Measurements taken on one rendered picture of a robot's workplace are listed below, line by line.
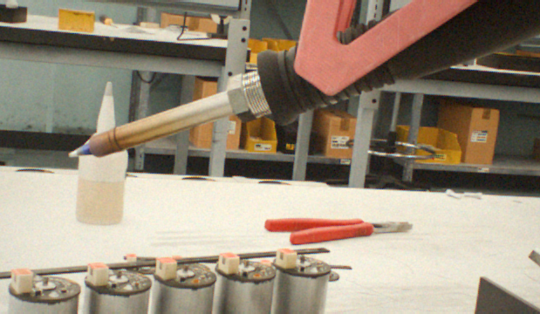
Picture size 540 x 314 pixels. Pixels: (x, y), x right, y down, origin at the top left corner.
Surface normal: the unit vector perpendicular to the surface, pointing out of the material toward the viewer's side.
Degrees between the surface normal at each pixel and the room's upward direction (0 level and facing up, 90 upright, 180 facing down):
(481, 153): 90
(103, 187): 90
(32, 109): 90
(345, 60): 99
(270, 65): 43
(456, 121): 91
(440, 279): 0
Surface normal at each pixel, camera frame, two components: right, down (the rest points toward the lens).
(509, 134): 0.26, 0.20
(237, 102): -0.22, 0.17
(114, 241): 0.11, -0.98
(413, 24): -0.37, 0.37
